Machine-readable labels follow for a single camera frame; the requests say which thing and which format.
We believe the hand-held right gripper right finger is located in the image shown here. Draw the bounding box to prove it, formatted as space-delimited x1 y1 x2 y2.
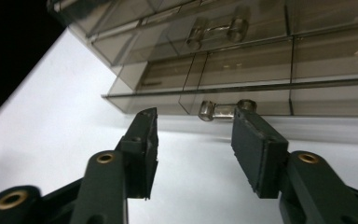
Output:
230 107 290 200

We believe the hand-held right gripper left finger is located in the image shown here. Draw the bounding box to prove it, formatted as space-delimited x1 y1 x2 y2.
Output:
116 107 159 200

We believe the smoky clear plastic drawer organizer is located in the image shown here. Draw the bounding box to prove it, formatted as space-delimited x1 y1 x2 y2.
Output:
46 0 358 123

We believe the white foam board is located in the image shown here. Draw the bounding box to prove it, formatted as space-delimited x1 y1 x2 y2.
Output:
0 26 358 224

